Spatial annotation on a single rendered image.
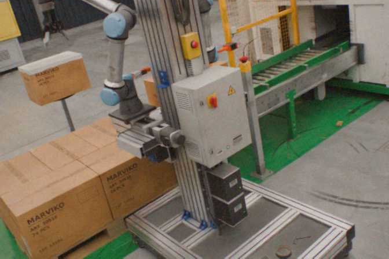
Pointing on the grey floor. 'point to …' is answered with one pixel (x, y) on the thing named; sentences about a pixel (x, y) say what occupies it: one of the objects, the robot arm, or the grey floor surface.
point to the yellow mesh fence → (261, 18)
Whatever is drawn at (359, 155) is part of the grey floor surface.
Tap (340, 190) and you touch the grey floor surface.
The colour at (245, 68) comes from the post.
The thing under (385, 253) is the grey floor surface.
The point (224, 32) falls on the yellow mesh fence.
